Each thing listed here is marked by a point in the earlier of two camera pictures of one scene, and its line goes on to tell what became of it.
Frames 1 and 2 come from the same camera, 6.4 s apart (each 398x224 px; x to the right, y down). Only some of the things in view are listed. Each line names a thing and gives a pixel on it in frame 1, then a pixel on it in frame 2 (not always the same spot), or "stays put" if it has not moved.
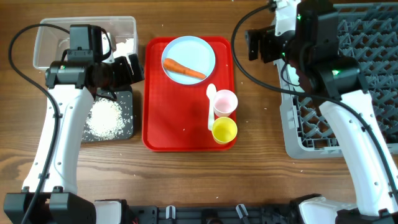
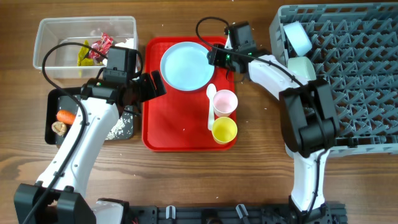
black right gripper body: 272,49 to 222,59
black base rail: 223,214 stays put
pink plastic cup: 225,101 stays put
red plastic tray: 175,116 stays put
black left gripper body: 119,74 to 143,88
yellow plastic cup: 224,129 stays put
